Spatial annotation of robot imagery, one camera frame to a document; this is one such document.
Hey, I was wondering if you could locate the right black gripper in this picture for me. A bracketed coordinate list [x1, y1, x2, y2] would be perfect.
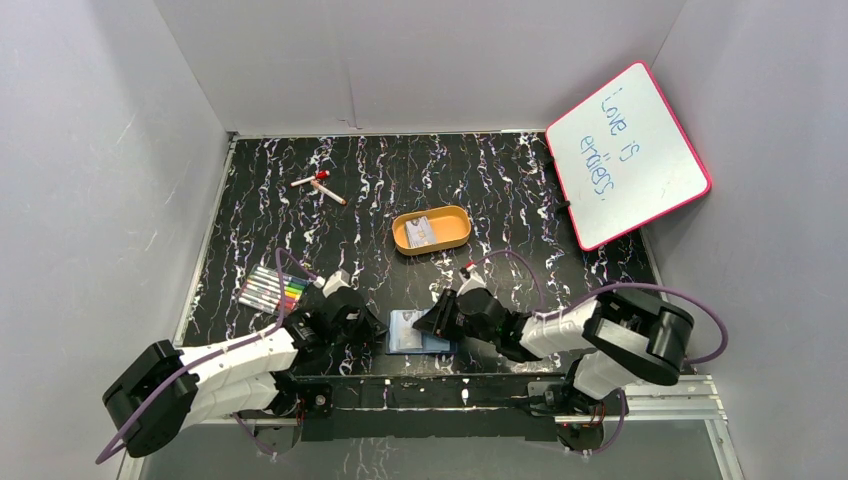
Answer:
[412, 287, 498, 345]

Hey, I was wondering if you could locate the grey credit card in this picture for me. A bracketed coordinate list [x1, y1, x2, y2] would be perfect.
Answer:
[389, 310, 423, 353]
[404, 216, 437, 248]

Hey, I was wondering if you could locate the navy blue card holder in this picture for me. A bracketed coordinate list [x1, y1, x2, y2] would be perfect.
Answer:
[386, 310, 457, 355]

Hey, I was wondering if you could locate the orange oval tray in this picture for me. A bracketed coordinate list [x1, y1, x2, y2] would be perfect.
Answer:
[392, 205, 472, 256]

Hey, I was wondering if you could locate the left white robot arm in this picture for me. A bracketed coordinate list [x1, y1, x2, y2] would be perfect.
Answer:
[95, 287, 388, 464]

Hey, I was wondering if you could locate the colourful marker pen set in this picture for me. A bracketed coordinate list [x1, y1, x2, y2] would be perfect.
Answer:
[237, 265, 310, 315]

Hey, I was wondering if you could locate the white marker pen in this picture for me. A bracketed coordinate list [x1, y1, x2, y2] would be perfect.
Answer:
[310, 180, 347, 205]

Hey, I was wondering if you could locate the red capped marker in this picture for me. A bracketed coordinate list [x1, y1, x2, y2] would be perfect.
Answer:
[290, 170, 330, 188]

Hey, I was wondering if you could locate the pink framed whiteboard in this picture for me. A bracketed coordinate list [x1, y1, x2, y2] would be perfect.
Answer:
[545, 61, 712, 251]

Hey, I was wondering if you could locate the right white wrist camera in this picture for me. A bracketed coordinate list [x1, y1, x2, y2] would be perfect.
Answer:
[457, 263, 486, 296]

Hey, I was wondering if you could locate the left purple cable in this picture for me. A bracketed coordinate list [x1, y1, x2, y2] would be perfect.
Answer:
[94, 247, 327, 466]

